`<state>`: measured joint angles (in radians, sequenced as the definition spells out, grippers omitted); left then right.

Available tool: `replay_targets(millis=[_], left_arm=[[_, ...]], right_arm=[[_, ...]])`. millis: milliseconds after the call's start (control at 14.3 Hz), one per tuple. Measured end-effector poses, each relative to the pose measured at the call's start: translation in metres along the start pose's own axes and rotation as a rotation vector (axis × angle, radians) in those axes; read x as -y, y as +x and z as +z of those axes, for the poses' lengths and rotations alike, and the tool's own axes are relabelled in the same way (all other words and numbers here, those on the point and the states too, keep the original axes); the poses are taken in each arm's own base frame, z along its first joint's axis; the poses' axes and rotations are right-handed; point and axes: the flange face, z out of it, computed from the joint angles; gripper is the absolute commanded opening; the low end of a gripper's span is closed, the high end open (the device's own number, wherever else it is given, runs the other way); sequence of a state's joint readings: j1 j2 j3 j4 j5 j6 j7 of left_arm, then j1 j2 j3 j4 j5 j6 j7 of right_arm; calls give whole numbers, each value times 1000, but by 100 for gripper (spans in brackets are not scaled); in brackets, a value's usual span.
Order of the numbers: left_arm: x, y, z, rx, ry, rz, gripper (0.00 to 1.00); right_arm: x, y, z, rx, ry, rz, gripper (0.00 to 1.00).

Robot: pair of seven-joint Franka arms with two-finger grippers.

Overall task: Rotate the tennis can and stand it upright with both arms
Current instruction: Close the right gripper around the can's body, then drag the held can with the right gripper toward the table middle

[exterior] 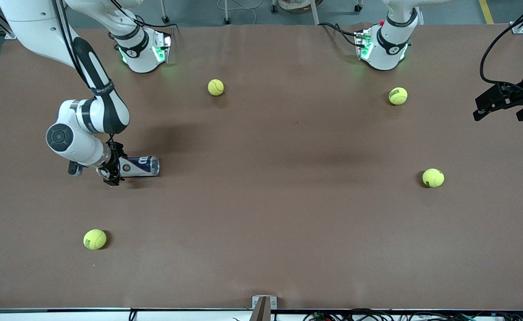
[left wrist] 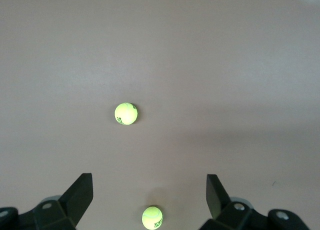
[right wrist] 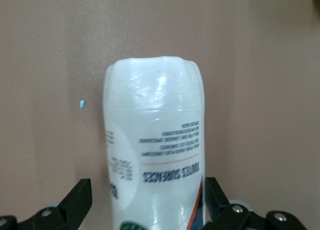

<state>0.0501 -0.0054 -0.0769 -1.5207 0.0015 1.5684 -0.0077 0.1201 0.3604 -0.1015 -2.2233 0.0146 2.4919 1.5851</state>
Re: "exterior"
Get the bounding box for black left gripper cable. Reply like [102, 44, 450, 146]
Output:
[479, 18, 523, 99]

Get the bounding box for tangled black cables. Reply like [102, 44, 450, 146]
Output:
[304, 308, 523, 321]

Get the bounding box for white table edge rail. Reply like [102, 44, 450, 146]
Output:
[0, 309, 523, 321]

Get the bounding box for clear tennis ball can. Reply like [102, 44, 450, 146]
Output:
[119, 155, 160, 177]

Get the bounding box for black arm base cable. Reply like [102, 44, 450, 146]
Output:
[318, 21, 365, 49]

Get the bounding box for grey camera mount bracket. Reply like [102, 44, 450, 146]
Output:
[249, 295, 277, 321]

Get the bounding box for brown table cover sheet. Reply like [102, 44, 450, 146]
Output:
[0, 22, 523, 311]

